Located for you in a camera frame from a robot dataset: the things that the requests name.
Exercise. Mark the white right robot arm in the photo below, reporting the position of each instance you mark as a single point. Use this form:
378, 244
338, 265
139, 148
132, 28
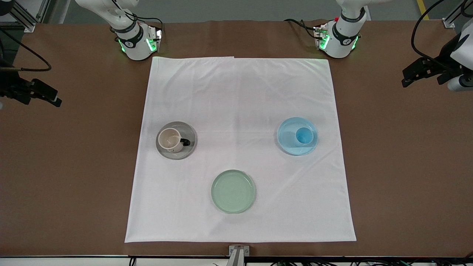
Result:
135, 44

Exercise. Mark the gray round plate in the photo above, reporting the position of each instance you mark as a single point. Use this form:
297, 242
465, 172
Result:
186, 151

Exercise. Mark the light blue round plate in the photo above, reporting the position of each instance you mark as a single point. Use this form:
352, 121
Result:
286, 142

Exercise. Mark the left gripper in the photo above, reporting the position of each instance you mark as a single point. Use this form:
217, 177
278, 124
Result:
444, 61

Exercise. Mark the black table edge strip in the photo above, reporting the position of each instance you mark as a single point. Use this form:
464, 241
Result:
74, 256

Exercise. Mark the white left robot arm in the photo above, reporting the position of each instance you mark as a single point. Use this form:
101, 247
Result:
342, 40

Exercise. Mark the pale green round plate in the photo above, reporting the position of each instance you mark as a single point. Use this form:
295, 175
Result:
233, 191

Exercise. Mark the aluminium frame profile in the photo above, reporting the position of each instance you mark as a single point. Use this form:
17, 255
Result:
449, 23
26, 22

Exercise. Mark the white square cloth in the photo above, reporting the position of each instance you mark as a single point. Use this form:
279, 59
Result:
236, 96

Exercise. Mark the metal table edge bracket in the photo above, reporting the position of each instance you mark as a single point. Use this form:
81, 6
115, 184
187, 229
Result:
238, 255

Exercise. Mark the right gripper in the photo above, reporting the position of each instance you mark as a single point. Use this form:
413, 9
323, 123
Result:
10, 86

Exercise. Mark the light blue cup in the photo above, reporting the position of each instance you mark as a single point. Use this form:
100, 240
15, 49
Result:
304, 136

